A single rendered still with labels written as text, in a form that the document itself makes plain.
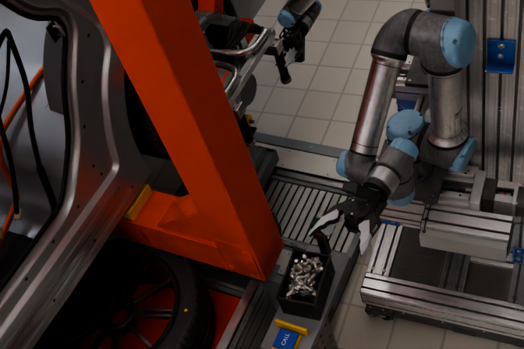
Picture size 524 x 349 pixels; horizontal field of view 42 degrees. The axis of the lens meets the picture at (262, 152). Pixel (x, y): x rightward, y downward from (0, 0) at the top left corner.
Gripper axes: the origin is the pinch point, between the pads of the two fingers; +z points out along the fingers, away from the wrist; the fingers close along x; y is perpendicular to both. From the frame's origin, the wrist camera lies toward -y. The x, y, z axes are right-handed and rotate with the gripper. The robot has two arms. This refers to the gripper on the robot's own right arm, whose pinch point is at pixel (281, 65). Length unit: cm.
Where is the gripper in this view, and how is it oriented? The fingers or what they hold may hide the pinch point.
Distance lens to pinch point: 267.4
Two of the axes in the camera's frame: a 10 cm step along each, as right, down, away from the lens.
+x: 8.8, 1.7, -4.4
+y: -2.3, -6.4, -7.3
